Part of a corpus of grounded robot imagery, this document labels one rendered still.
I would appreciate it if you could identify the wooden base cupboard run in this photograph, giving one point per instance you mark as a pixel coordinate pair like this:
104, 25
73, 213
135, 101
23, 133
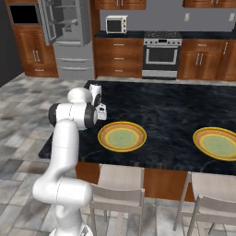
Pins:
209, 60

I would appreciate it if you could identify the steel oven with hob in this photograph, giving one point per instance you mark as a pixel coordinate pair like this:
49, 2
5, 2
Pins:
161, 55

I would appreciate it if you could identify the tall wooden cupboard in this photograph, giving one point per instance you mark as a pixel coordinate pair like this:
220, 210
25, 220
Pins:
35, 55

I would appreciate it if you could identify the white wall socket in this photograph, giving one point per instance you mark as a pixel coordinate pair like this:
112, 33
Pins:
232, 17
186, 17

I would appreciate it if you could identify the white toaster oven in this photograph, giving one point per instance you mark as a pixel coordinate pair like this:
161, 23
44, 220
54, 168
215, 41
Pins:
116, 24

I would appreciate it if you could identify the wooden wall cupboard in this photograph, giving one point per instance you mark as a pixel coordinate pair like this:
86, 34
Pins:
210, 3
120, 3

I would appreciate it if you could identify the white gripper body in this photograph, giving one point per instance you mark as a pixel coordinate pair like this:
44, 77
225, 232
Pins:
102, 115

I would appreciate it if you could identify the yellow orange green plate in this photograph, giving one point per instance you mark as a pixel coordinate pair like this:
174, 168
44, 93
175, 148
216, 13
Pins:
122, 137
217, 144

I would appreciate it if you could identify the beige wooden stool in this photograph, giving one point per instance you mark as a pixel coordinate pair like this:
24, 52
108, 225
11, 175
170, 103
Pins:
120, 184
215, 190

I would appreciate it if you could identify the grey fridge door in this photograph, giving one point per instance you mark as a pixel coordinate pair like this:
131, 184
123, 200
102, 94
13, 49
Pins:
48, 21

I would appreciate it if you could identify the wooden kitchen island base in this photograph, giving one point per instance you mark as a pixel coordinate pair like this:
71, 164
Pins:
162, 184

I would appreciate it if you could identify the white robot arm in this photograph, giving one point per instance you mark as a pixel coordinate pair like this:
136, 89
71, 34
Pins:
64, 153

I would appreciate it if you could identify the wooden drawer cabinet run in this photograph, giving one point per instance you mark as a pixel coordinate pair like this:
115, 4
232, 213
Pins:
119, 58

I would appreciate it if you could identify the grey fridge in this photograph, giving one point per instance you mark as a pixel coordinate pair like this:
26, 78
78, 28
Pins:
75, 52

